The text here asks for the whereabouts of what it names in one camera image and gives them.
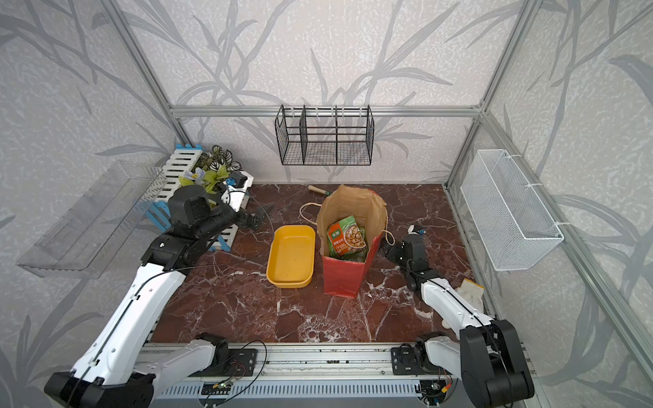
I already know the small green toy rake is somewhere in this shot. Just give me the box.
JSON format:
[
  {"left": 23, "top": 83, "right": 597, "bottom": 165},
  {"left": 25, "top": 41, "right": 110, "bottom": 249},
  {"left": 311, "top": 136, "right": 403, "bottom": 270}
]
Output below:
[{"left": 308, "top": 185, "right": 332, "bottom": 197}]

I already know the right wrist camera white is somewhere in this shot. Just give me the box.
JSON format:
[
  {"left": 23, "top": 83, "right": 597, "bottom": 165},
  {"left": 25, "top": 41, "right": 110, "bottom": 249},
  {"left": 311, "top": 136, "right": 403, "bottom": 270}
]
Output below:
[{"left": 407, "top": 224, "right": 426, "bottom": 236}]

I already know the black wire wall basket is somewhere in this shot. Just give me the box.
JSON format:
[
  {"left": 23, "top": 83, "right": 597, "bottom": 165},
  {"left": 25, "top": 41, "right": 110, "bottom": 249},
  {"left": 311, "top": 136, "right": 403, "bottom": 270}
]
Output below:
[{"left": 275, "top": 105, "right": 375, "bottom": 167}]

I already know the white mesh wall basket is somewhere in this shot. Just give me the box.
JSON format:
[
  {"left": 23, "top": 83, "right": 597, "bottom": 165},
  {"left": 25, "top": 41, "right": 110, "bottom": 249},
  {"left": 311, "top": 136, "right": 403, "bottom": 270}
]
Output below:
[{"left": 460, "top": 149, "right": 565, "bottom": 271}]

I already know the yellow plastic tray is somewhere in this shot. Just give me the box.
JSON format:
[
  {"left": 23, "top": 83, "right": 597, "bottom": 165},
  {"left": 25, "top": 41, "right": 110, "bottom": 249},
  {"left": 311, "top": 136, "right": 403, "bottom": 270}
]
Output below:
[{"left": 266, "top": 224, "right": 316, "bottom": 289}]

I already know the large green condiment packet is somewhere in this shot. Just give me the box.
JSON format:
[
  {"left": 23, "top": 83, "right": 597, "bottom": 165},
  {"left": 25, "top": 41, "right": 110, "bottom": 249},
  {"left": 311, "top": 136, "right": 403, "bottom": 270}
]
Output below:
[{"left": 330, "top": 249, "right": 368, "bottom": 263}]

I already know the potted artificial plant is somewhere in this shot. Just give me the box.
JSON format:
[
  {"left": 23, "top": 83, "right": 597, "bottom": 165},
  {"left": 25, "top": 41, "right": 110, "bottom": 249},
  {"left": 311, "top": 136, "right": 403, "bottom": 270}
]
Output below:
[{"left": 178, "top": 144, "right": 242, "bottom": 194}]

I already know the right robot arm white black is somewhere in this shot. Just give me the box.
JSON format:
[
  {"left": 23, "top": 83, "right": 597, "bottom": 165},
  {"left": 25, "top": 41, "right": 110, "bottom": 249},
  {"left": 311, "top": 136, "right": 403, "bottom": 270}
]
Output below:
[{"left": 380, "top": 233, "right": 535, "bottom": 407}]

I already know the blue white slatted rack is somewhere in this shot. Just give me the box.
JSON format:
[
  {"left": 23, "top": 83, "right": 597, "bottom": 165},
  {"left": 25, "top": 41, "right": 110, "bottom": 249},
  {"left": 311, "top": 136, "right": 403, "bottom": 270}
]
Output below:
[{"left": 146, "top": 144, "right": 254, "bottom": 233}]

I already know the clear plastic wall shelf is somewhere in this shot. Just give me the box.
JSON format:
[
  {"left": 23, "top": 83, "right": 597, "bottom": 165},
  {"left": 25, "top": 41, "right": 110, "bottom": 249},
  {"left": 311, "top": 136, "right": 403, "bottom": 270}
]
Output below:
[{"left": 16, "top": 161, "right": 166, "bottom": 280}]

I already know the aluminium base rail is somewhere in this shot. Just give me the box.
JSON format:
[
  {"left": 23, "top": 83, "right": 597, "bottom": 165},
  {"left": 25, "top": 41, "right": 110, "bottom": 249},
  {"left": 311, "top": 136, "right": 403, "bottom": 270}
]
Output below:
[{"left": 104, "top": 341, "right": 537, "bottom": 383}]

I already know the red paper bag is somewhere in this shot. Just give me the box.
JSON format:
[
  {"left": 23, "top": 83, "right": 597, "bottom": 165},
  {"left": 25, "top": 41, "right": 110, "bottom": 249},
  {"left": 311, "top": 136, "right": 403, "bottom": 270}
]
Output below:
[{"left": 299, "top": 185, "right": 395, "bottom": 299}]

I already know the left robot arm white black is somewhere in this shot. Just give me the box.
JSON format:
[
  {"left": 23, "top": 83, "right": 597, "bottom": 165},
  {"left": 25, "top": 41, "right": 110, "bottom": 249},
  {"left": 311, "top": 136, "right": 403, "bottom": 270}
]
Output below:
[{"left": 44, "top": 185, "right": 272, "bottom": 407}]

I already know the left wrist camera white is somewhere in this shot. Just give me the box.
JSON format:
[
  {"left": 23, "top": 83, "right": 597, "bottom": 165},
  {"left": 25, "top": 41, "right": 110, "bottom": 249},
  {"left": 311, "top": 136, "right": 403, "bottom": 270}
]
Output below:
[{"left": 221, "top": 171, "right": 254, "bottom": 212}]

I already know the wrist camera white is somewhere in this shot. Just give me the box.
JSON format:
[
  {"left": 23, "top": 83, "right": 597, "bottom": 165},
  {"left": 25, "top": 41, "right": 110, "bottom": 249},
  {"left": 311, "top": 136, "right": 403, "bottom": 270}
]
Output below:
[
  {"left": 407, "top": 224, "right": 426, "bottom": 236},
  {"left": 221, "top": 171, "right": 254, "bottom": 212}
]

